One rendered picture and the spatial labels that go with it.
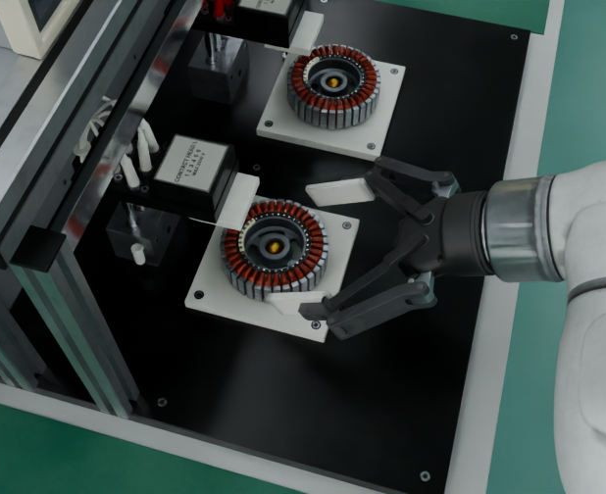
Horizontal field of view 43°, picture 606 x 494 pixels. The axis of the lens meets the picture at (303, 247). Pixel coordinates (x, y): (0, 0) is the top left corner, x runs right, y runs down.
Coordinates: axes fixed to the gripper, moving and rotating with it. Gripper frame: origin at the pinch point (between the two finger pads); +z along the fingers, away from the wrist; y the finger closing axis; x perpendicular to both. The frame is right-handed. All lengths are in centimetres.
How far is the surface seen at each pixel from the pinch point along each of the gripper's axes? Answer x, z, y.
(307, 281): -2.0, -0.4, -3.0
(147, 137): 16.9, 8.3, 1.4
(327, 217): -3.7, 1.2, 6.7
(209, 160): 13.4, 3.0, 0.7
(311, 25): 8.4, 2.3, 24.9
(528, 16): -15, -12, 49
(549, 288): -91, 6, 54
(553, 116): -89, 10, 104
